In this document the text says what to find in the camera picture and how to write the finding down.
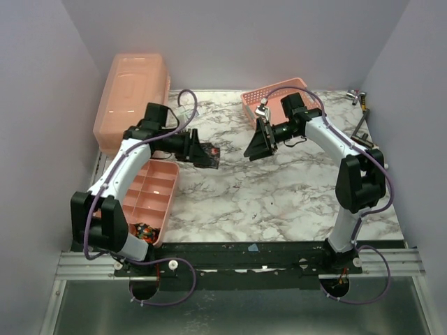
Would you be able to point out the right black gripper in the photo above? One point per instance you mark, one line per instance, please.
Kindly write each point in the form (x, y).
(267, 134)

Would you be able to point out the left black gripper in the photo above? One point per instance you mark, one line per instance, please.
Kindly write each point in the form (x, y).
(193, 151)

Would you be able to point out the dark floral necktie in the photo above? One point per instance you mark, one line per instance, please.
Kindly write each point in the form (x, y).
(210, 158)

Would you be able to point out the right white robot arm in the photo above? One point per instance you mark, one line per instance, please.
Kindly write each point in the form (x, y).
(361, 180)

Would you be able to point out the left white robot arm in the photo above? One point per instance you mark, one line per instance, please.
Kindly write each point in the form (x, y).
(97, 216)

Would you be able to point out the pink perforated basket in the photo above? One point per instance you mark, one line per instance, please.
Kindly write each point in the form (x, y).
(252, 99)

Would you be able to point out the pink divided organizer tray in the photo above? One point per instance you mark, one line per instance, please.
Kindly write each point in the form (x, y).
(151, 195)

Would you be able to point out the rolled floral tie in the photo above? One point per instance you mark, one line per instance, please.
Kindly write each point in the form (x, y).
(144, 232)

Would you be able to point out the pink translucent storage box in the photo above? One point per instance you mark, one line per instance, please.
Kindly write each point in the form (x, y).
(134, 80)

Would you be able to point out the grey metal clamp tool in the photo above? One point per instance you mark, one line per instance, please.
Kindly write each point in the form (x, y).
(356, 137)

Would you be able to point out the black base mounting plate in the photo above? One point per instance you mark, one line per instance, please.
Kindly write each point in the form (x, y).
(220, 266)

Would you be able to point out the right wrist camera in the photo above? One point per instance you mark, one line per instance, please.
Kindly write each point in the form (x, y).
(263, 111)

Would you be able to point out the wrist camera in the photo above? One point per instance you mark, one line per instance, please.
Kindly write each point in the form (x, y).
(184, 113)
(263, 111)

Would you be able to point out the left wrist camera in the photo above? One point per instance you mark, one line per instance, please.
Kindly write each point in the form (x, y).
(184, 113)

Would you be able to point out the aluminium rail frame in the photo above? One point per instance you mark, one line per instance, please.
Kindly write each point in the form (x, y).
(386, 262)

